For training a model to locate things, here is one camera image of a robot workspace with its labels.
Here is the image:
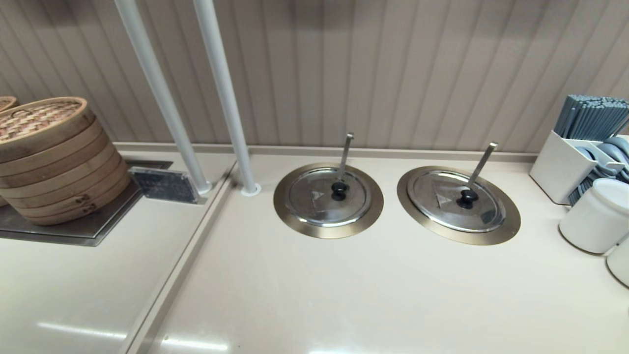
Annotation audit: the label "white ceramic jar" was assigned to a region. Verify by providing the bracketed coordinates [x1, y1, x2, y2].
[605, 236, 629, 289]
[559, 178, 629, 255]

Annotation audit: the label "dark acrylic label sign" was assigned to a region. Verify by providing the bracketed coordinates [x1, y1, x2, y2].
[129, 166, 201, 205]

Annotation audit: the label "grey plastic spoons bundle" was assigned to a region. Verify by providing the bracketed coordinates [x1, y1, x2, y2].
[568, 136, 629, 207]

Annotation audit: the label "stacked bamboo steamer baskets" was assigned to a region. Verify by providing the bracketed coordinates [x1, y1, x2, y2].
[0, 96, 131, 227]

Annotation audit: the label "steel recessed steamer tray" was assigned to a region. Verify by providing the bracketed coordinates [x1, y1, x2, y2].
[0, 160, 173, 247]

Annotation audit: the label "steel pot lid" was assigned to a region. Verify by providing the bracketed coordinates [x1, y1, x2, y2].
[287, 168, 372, 227]
[407, 170, 507, 233]

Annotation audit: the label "grey chopsticks bundle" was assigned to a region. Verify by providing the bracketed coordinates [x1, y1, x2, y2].
[554, 94, 629, 142]

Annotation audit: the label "white metal pole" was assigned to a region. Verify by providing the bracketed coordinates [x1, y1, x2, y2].
[193, 0, 262, 197]
[114, 0, 213, 195]

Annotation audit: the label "white plastic utensil holder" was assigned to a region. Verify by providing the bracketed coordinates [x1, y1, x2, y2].
[529, 130, 629, 206]

